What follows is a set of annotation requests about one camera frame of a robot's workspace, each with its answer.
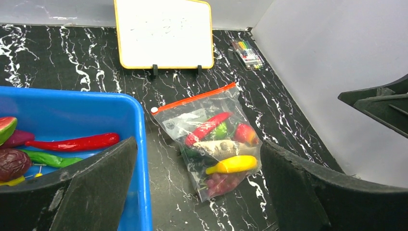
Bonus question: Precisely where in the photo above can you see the marker pen pack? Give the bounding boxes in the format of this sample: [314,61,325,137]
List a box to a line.
[231,40,265,71]

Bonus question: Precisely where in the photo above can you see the dark purple toy fruit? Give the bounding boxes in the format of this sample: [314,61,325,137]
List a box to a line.
[0,148,32,181]

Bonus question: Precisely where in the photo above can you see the grey toy fish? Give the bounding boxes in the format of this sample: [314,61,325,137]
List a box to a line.
[192,140,260,161]

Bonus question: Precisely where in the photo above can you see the purple toy grapes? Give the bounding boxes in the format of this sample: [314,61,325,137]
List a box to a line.
[205,171,247,198]

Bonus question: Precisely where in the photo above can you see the red toy apple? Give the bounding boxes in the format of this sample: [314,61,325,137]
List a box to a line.
[233,123,260,146]

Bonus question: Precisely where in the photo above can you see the yellow toy banana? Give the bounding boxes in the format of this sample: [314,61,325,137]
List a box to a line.
[205,155,258,175]
[0,176,25,186]

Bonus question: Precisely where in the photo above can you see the green toy chili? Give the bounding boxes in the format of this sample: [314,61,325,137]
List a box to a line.
[20,149,83,168]

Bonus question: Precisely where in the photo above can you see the green toy cabbage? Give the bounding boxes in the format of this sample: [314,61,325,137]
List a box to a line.
[208,121,234,141]

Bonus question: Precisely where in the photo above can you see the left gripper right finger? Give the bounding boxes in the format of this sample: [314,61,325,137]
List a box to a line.
[261,142,408,231]

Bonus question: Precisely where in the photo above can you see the clear orange zip bag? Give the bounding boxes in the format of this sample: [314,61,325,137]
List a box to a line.
[151,83,262,202]

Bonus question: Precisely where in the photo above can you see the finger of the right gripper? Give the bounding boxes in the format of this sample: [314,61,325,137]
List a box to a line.
[338,75,408,137]

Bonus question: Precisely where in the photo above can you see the blue plastic bin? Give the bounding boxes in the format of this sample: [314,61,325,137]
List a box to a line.
[0,87,153,231]

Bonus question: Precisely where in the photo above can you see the red toy chili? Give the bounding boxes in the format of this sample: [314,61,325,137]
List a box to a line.
[25,133,120,152]
[184,112,232,146]

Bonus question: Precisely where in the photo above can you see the purple toy eggplant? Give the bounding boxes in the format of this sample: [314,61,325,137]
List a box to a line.
[0,130,35,149]

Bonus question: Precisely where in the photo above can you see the small whiteboard yellow frame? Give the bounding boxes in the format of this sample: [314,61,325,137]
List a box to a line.
[114,0,214,69]

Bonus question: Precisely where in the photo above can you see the toy watermelon slice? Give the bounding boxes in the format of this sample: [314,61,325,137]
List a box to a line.
[0,116,18,145]

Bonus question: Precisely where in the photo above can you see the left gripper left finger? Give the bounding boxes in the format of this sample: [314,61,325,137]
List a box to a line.
[0,137,137,231]

